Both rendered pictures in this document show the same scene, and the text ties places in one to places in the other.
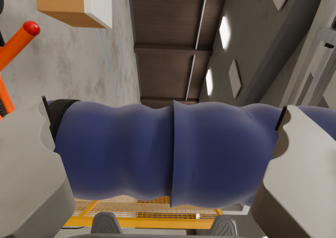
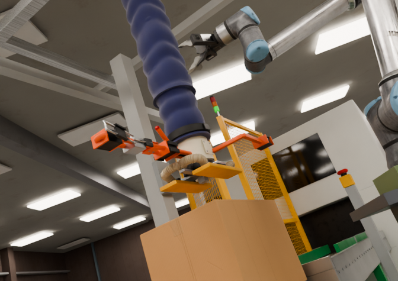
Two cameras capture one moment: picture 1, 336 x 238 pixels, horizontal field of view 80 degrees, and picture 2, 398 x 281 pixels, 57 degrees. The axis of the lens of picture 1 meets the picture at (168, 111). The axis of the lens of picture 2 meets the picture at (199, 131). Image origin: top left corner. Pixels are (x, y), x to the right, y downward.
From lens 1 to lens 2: 1.59 m
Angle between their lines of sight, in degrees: 37
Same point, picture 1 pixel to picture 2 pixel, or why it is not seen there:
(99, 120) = (175, 115)
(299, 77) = (22, 71)
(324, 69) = (22, 48)
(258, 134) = (163, 63)
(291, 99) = (47, 77)
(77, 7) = not seen: outside the picture
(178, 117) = (165, 88)
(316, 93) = (45, 54)
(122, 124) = (174, 106)
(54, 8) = not seen: outside the picture
